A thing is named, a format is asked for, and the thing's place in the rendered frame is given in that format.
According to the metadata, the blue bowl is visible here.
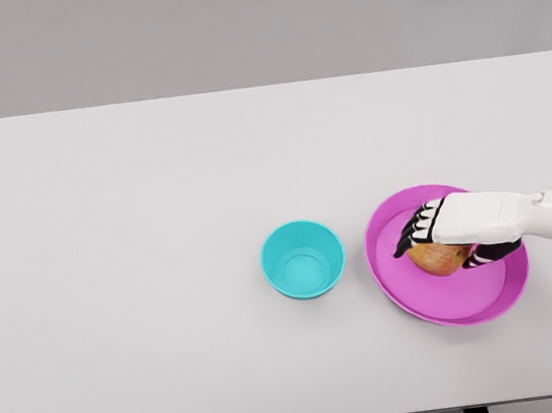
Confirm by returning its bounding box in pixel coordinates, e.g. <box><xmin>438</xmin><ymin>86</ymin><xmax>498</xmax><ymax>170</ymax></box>
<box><xmin>256</xmin><ymin>215</ymin><xmax>351</xmax><ymax>306</ymax></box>

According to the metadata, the pink plate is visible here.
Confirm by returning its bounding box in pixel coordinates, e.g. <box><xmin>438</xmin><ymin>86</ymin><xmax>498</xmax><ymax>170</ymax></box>
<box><xmin>357</xmin><ymin>173</ymin><xmax>536</xmax><ymax>338</ymax></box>

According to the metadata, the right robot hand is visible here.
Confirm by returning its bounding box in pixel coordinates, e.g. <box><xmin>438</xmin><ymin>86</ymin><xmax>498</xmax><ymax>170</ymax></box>
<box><xmin>386</xmin><ymin>184</ymin><xmax>537</xmax><ymax>279</ymax></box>

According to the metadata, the red yellow apple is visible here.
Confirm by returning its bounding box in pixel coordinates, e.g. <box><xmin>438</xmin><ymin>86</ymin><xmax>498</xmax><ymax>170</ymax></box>
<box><xmin>405</xmin><ymin>237</ymin><xmax>476</xmax><ymax>282</ymax></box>

